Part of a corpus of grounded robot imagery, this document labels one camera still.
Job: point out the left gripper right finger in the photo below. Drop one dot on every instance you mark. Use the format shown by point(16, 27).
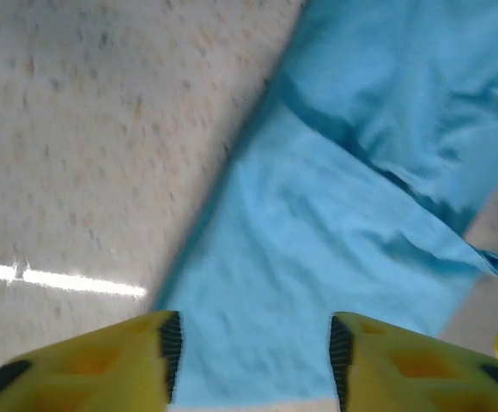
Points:
point(416, 373)

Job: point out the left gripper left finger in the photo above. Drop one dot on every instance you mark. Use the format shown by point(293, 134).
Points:
point(94, 369)

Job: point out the light blue t-shirt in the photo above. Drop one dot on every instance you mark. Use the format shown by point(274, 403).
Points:
point(296, 236)

